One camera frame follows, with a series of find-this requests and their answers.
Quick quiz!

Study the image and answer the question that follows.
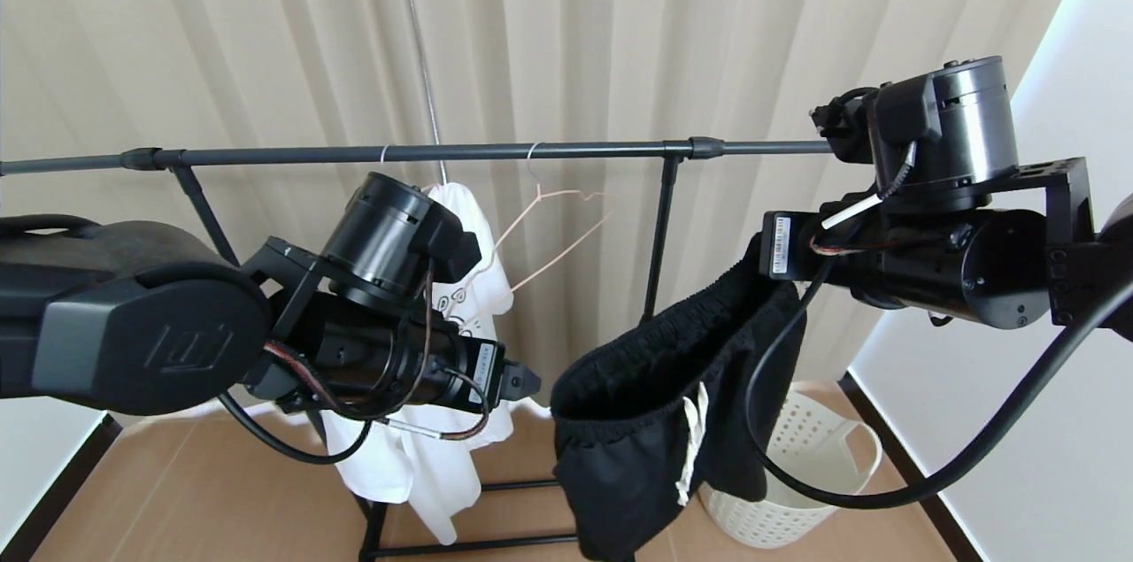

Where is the white laundry basket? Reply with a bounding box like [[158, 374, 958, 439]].
[[699, 381, 883, 550]]

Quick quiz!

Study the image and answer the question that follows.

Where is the black garment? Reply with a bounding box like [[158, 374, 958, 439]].
[[551, 235, 809, 562]]

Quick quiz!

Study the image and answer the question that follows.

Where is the black cable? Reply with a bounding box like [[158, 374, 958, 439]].
[[744, 259, 1133, 511], [0, 214, 374, 466]]

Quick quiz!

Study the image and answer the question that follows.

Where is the beige curtain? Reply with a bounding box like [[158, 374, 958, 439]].
[[0, 0, 1098, 432]]

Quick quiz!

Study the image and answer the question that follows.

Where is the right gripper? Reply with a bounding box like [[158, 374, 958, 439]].
[[761, 210, 852, 281]]

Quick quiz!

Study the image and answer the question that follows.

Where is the pink clothes hanger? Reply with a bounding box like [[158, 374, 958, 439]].
[[379, 144, 458, 196], [443, 142, 613, 324]]

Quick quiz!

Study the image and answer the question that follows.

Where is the black clothes rack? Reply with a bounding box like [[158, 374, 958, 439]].
[[0, 137, 835, 562]]

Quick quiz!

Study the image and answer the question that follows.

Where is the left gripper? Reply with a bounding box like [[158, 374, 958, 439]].
[[451, 335, 520, 411]]

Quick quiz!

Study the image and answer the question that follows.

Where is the white printed t-shirt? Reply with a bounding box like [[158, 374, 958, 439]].
[[323, 181, 517, 546]]

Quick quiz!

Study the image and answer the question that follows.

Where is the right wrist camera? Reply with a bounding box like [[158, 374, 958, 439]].
[[810, 87, 879, 165]]

